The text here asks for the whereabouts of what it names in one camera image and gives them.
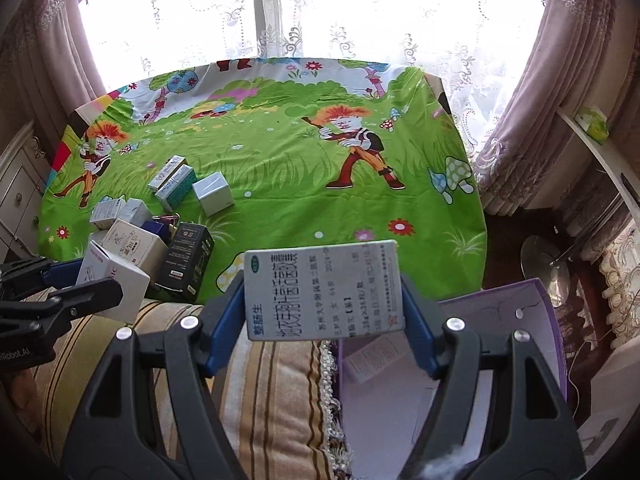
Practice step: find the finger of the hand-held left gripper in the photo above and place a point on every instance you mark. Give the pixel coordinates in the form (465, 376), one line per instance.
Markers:
(60, 272)
(85, 295)

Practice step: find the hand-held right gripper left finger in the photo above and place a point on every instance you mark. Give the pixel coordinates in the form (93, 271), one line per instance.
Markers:
(226, 321)

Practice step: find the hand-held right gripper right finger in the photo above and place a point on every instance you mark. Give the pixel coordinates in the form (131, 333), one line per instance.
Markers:
(417, 331)

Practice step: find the white open-flap carton box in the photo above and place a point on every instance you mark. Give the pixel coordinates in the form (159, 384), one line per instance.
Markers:
(115, 285)

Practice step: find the beige illustrated carton box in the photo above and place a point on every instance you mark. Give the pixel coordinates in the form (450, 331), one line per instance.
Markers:
(130, 247)

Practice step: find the black carton box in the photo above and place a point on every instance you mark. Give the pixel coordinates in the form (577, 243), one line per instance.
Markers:
(187, 260)

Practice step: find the small white grey box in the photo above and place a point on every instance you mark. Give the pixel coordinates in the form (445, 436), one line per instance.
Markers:
(107, 212)

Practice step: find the purple storage box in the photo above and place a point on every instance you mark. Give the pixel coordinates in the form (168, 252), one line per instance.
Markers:
(380, 410)

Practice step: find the dark blue box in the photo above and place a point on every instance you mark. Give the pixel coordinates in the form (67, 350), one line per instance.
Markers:
(156, 228)

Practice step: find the striped beige cushion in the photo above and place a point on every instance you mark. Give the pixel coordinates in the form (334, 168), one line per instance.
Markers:
(280, 400)

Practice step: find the cream cabinet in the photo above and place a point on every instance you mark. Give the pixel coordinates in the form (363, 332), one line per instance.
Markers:
(20, 185)

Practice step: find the pink binder clip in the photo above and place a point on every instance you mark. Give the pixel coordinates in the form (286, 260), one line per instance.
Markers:
(164, 219)

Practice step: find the silver white cube box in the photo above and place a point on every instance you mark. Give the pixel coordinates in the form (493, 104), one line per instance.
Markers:
(212, 195)

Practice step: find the white teal medicine box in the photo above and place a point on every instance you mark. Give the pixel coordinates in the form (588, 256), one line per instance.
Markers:
(175, 190)

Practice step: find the round fan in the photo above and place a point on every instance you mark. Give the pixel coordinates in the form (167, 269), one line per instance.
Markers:
(542, 265)

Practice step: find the green cartoon printed tablecloth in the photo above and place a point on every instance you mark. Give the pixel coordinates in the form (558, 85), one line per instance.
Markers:
(300, 200)

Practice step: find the white yellow-edged medicine box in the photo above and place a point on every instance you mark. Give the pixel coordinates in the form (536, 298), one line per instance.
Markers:
(167, 170)

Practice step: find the cream lace cloth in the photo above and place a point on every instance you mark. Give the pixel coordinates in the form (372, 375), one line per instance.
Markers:
(620, 290)

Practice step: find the mauve curtain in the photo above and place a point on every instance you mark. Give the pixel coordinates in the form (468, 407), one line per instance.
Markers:
(45, 35)
(565, 85)

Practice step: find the white shelf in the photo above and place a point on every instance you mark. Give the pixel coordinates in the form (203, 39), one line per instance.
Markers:
(607, 170)

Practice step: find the green tissue pack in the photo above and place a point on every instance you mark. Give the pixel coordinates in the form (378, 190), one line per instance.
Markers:
(592, 124)

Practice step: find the white lace curtain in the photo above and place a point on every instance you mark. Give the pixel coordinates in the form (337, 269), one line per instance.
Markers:
(350, 10)

